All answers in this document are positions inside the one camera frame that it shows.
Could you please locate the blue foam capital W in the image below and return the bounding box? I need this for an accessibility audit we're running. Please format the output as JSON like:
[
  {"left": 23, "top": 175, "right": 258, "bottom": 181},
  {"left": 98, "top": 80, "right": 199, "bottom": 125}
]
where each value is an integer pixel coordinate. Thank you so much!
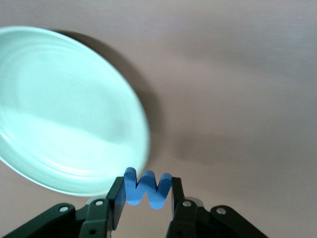
[{"left": 123, "top": 167, "right": 173, "bottom": 210}]

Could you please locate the green plate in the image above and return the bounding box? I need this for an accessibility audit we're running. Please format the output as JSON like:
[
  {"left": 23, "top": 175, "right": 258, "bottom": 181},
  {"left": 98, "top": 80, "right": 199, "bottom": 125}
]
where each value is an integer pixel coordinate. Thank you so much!
[{"left": 0, "top": 26, "right": 152, "bottom": 198}]

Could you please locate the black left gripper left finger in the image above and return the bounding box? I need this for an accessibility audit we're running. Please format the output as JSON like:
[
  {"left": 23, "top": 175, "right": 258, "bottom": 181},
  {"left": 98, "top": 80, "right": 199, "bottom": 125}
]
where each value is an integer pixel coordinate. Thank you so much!
[{"left": 0, "top": 176, "right": 126, "bottom": 238}]

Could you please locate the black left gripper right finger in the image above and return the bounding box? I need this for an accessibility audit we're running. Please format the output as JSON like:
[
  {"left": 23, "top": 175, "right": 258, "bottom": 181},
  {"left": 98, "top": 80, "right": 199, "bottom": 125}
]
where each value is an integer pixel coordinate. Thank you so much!
[{"left": 165, "top": 177, "right": 269, "bottom": 238}]

